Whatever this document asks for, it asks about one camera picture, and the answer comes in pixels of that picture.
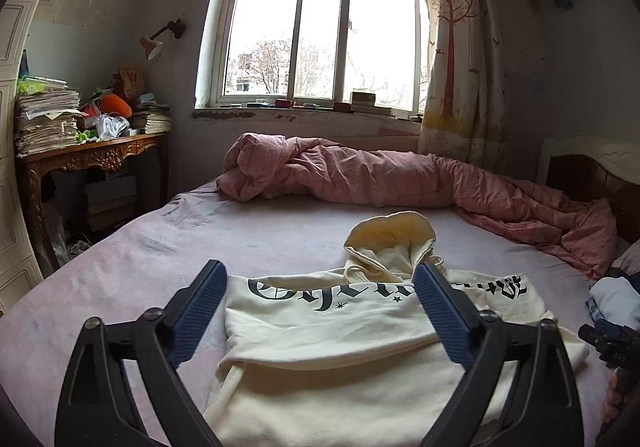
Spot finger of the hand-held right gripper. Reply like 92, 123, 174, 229
579, 318, 640, 369

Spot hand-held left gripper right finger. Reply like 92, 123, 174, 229
414, 261, 585, 447

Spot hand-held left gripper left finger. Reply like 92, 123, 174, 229
55, 259, 228, 447

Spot cream hoodie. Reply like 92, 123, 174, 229
202, 211, 591, 447

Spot folded clothes pile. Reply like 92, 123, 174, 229
587, 276, 640, 328

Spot person's right hand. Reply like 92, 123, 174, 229
601, 369, 626, 430

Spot bed with pink sheet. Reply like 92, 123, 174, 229
0, 177, 640, 447

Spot cardboard box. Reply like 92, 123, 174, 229
82, 174, 138, 233

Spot pink quilt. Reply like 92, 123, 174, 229
216, 132, 618, 280

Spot wooden headboard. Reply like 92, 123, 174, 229
535, 136, 640, 248

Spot ornate wooden table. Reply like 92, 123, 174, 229
17, 132, 170, 273

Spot stack of books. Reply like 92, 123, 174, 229
129, 99, 173, 134

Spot white cabinet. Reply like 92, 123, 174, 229
0, 0, 46, 313

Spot crumpled plastic bag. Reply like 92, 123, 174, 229
92, 113, 132, 138

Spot orange plush toy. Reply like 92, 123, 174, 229
100, 93, 133, 118

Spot books on windowsill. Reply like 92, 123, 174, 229
349, 89, 393, 116

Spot brown paper bag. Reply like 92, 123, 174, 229
112, 64, 146, 100

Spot stack of papers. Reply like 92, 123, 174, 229
14, 77, 83, 158

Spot tree patterned curtain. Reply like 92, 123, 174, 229
417, 0, 508, 170

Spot white framed window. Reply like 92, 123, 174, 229
194, 0, 436, 112

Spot wall lamp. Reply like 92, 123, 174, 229
139, 19, 187, 62

